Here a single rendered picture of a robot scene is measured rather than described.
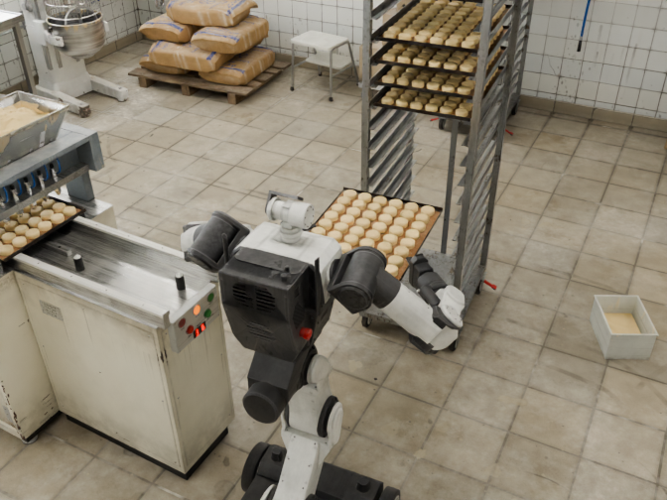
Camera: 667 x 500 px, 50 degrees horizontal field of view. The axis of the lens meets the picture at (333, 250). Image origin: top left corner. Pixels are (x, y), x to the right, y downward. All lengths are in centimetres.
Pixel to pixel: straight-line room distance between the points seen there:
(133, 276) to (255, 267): 96
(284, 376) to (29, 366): 140
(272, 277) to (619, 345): 223
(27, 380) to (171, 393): 72
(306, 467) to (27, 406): 127
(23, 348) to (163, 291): 71
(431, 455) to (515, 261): 151
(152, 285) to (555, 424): 181
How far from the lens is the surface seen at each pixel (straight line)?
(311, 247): 188
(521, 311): 387
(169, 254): 270
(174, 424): 278
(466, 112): 290
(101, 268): 279
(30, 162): 287
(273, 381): 203
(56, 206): 307
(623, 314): 390
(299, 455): 251
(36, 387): 322
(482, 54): 273
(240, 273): 181
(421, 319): 188
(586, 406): 345
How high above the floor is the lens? 240
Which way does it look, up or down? 35 degrees down
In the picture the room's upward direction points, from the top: 1 degrees counter-clockwise
